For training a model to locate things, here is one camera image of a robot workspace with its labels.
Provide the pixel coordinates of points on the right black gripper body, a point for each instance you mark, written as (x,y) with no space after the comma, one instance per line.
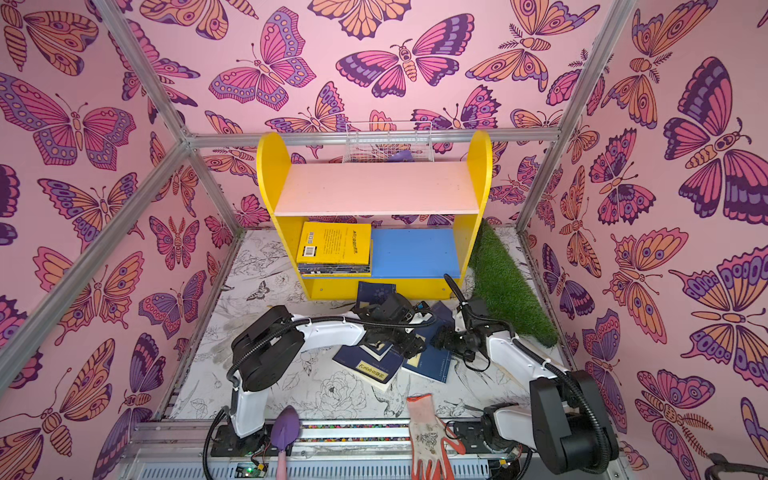
(464,324)

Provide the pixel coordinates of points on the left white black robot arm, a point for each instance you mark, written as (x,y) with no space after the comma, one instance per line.
(262,353)

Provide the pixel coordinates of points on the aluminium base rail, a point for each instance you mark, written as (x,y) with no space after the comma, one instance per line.
(365,449)

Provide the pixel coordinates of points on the yellow pink blue bookshelf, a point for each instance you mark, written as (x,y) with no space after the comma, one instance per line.
(415,260)

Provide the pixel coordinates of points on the thick navy book yellow spine label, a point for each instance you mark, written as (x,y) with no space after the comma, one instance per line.
(377,365)

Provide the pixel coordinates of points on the purple garden trowel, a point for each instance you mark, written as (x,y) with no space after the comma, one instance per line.
(285,431)

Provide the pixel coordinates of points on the purple object in basket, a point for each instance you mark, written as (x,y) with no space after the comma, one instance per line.
(401,156)

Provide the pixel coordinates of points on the green artificial grass mat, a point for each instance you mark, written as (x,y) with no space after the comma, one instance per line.
(508,296)

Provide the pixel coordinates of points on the navy book yellow label back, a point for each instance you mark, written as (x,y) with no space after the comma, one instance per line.
(369,293)

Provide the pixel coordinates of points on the green circuit board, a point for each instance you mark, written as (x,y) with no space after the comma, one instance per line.
(251,470)

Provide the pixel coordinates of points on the red white work glove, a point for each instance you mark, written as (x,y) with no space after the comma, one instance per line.
(429,437)

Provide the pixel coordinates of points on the navy book yellow label front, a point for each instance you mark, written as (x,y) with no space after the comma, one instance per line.
(432,363)

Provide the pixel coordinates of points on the white wire basket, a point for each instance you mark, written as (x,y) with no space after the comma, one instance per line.
(376,140)

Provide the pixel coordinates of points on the navy book yellow label middle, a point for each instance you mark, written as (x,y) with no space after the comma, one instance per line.
(443,315)

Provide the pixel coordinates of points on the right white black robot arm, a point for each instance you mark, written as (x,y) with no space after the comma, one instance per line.
(566,420)

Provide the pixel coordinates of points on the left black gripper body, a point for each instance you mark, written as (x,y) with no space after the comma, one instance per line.
(407,345)

